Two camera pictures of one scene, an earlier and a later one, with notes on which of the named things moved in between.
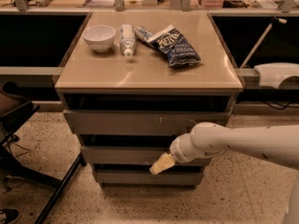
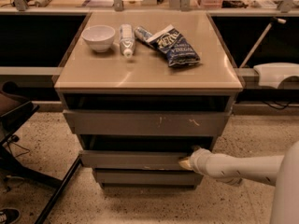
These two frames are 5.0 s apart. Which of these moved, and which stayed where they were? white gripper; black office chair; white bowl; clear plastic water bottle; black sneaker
Moved: white gripper
Stayed: clear plastic water bottle; black sneaker; white bowl; black office chair
